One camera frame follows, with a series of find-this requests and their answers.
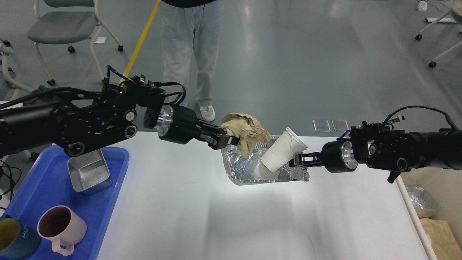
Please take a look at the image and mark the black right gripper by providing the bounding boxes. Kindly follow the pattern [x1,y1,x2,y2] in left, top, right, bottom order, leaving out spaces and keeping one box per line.
[289,140,358,173]

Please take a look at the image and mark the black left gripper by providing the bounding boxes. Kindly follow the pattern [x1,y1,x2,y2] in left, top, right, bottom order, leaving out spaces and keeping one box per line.
[157,105,238,150]

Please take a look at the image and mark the white paper cup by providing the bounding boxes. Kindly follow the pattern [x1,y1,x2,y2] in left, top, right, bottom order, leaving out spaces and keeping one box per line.
[254,127,308,180]

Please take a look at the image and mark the brown paper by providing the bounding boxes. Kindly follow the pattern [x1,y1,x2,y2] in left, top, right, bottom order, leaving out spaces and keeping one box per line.
[221,113,272,157]

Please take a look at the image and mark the aluminium foil tray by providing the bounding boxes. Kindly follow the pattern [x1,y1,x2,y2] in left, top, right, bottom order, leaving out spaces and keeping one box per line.
[221,136,310,185]

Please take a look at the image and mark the stainless steel rectangular tin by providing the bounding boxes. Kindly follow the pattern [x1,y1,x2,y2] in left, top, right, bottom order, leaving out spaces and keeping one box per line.
[67,149,112,196]

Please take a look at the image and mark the pink plastic mug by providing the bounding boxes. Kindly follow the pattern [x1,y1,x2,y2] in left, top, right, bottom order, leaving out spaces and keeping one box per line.
[37,205,87,256]

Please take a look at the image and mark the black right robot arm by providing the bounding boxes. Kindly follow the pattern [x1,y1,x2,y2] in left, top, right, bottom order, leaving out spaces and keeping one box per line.
[288,106,462,184]

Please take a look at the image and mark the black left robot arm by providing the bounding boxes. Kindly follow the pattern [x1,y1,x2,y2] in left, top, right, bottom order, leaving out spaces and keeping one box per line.
[0,66,240,157]

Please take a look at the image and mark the clear floor plate left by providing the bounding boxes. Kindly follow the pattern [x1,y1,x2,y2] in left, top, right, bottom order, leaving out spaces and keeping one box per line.
[313,120,331,132]

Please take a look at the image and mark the clear floor plate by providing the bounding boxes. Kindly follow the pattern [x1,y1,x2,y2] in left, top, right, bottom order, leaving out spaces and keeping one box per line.
[313,120,331,132]
[331,120,350,132]

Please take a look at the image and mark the clear floor plate right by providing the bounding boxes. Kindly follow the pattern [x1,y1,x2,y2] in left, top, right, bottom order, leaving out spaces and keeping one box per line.
[331,120,350,132]

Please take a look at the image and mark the standing person in jeans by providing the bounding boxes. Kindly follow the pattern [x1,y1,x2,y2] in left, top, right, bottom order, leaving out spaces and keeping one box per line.
[159,0,225,122]

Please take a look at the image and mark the crumpled clear plastic bag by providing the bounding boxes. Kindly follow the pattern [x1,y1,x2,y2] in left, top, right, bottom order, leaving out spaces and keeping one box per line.
[406,186,441,219]

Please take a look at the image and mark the white plastic bin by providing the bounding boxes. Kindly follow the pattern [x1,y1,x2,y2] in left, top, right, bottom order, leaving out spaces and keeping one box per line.
[396,169,461,260]

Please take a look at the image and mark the brown paper bag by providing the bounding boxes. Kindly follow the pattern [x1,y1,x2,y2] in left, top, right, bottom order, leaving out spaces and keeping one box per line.
[420,218,462,260]

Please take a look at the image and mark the blue plastic tray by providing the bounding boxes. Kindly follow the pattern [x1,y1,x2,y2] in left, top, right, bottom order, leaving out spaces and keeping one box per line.
[5,145,129,260]

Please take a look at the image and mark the grey wheeled chair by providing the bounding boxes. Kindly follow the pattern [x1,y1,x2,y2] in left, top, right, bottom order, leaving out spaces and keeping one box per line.
[27,0,124,86]

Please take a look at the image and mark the white chair base right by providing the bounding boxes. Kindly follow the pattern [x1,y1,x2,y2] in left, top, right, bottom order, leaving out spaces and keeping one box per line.
[414,0,462,69]

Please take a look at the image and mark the teal mug yellow inside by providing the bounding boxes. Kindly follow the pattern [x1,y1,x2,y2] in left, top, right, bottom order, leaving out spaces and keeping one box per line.
[0,215,41,260]

